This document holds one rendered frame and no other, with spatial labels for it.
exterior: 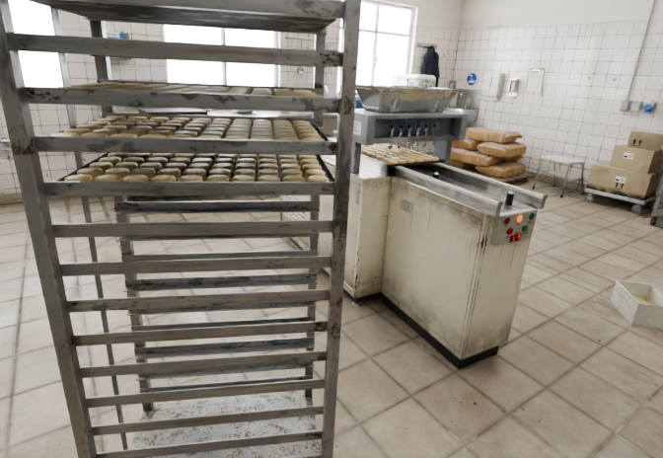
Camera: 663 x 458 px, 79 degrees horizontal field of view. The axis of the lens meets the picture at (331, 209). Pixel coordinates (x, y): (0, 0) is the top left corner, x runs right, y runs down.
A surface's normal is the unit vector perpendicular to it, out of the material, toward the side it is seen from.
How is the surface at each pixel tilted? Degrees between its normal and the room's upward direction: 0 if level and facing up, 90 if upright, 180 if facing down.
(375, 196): 90
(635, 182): 90
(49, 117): 90
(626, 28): 90
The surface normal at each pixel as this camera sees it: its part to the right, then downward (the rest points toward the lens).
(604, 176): -0.80, 0.15
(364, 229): 0.47, 0.31
